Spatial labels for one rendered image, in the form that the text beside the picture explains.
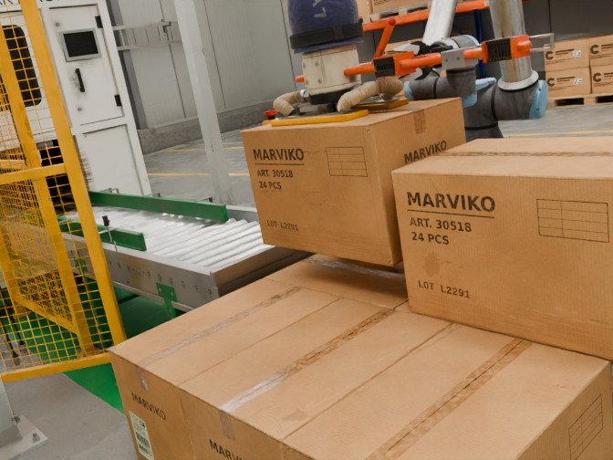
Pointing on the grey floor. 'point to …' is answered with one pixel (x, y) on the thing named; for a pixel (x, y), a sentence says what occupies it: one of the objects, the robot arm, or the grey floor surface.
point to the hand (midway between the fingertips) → (401, 64)
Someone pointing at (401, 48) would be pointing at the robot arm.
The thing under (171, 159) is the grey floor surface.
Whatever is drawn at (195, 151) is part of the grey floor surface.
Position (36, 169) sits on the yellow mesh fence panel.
